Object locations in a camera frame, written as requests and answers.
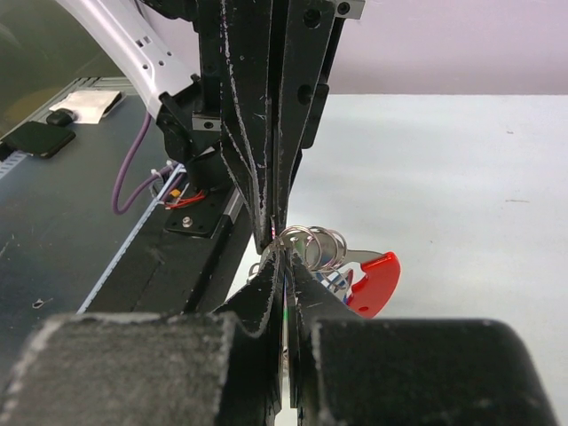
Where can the white slotted cable duct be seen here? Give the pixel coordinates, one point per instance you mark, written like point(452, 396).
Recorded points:
point(125, 279)

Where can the white paper sheet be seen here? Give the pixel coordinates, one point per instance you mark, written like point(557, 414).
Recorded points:
point(89, 106)

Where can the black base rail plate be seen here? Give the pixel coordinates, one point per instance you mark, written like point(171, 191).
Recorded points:
point(203, 245)

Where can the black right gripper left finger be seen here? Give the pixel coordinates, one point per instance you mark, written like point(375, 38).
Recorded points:
point(218, 368)

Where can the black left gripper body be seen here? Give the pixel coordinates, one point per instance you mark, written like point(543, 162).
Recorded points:
point(206, 22)

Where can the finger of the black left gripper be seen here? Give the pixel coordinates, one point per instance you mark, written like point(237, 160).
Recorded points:
point(309, 25)
point(246, 109)

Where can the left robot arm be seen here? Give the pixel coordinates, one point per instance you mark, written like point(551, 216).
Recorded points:
point(171, 90)

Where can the black smartphone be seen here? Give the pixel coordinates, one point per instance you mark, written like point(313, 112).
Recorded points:
point(39, 139)

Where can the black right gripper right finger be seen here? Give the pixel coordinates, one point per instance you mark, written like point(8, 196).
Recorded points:
point(346, 370)

